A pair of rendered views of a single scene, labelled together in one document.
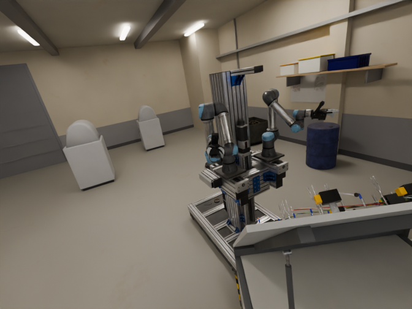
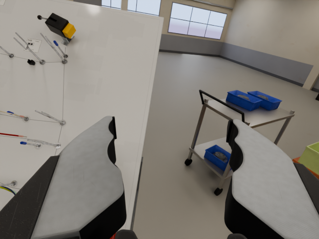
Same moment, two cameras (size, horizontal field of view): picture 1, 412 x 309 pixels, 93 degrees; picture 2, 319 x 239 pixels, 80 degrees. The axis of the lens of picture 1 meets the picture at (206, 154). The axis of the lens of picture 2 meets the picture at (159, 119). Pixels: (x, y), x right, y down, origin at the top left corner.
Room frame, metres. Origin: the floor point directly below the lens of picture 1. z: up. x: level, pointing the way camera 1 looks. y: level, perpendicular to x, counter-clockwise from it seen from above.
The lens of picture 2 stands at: (1.22, -0.08, 1.64)
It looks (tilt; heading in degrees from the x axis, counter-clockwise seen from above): 28 degrees down; 176
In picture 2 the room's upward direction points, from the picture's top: 10 degrees clockwise
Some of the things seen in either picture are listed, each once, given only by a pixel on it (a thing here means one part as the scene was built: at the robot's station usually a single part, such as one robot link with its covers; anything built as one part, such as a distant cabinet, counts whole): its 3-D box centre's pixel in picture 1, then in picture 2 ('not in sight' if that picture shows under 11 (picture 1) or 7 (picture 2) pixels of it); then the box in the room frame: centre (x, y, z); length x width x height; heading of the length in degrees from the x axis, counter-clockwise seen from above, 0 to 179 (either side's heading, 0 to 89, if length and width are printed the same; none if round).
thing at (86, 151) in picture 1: (88, 153); not in sight; (4.47, 2.73, 0.76); 0.79 x 0.69 x 1.53; 115
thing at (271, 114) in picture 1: (271, 116); not in sight; (1.98, -0.73, 1.54); 0.15 x 0.12 x 0.55; 141
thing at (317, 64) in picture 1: (315, 64); not in sight; (4.17, -2.44, 1.92); 0.52 x 0.43 x 0.29; 25
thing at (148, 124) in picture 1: (149, 127); not in sight; (6.66, 1.77, 0.72); 0.70 x 0.63 x 1.44; 115
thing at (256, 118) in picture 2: not in sight; (235, 136); (-0.74, 0.99, 0.53); 1.12 x 0.65 x 1.05; 118
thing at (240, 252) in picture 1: (316, 238); not in sight; (1.04, -0.68, 0.83); 1.18 x 0.05 x 0.06; 89
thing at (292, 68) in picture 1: (292, 68); not in sight; (4.67, -2.21, 1.89); 0.41 x 0.34 x 0.23; 25
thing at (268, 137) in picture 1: (268, 139); not in sight; (1.88, -0.65, 1.33); 0.13 x 0.12 x 0.14; 141
